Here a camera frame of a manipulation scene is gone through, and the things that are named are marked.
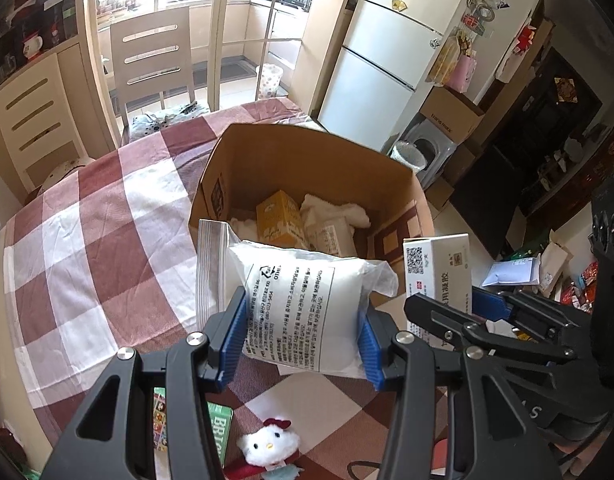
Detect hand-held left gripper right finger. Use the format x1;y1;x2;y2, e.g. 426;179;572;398
356;305;562;480

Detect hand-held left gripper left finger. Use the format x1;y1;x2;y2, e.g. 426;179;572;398
40;286;250;480

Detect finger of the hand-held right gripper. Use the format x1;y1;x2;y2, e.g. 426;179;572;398
404;294;578;366
472;287;592;342

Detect white medicine box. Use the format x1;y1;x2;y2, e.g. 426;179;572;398
403;232;472;348

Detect white plastic packet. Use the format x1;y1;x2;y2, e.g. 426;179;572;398
196;219;400;378

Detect green card game box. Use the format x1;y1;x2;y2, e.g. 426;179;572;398
151;386;234;472

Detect white cat plush toy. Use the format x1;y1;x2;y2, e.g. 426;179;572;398
222;417;303;480

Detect white labelled packet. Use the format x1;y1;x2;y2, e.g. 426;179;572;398
304;215;358;258

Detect yellow cardboard box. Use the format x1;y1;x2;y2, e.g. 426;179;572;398
256;190;305;248

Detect light blue fluffy toy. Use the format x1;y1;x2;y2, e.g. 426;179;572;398
269;462;305;480

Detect large cardboard box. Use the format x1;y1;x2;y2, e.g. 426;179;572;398
188;122;436;306

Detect white and blue envelope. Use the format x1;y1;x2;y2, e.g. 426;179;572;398
484;257;542;288

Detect pile of colourful packets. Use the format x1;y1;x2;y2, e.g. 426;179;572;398
557;260;600;311

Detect brown paper bag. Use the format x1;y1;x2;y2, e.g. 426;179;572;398
537;242;574;298

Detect small white cloth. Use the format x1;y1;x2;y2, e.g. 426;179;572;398
230;216;259;241

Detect white towel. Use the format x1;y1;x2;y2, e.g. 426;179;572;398
301;192;372;231

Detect dark wooden sideboard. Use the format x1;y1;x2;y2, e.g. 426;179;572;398
522;125;614;221

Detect flattened cardboard boxes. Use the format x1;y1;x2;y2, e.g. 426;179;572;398
424;140;480;211

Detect grey plastic stool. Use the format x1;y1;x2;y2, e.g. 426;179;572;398
402;122;460;186

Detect white patterned waste basket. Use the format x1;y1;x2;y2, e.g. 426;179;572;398
256;63;284;101
391;140;428;173

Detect red and white checked tablecloth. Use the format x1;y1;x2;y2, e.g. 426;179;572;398
2;97;448;480

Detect closed cardboard carton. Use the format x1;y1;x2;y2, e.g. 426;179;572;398
419;86;485;143

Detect red diamond door decoration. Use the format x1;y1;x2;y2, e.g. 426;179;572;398
552;77;578;106

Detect pink hanging bag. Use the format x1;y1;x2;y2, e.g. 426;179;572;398
447;55;478;93

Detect floral seat cushion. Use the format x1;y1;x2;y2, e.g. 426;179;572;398
128;101;210;142

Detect white refrigerator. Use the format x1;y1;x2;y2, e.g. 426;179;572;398
318;0;455;153

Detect yellow hanging bag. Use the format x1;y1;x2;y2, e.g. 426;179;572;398
427;35;460;86

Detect red hanging ornament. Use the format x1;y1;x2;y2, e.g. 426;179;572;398
512;22;538;56

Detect grey floor mat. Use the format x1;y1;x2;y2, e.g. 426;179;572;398
192;60;258;81

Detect cream slatted chair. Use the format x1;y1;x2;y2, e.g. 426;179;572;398
110;6;195;126

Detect white and red mug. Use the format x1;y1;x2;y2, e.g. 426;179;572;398
22;30;44;57

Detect shelf of jars and boxes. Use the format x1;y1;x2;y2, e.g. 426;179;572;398
0;0;83;91

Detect wall-mounted wire rack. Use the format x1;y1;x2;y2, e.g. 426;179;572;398
454;0;510;36

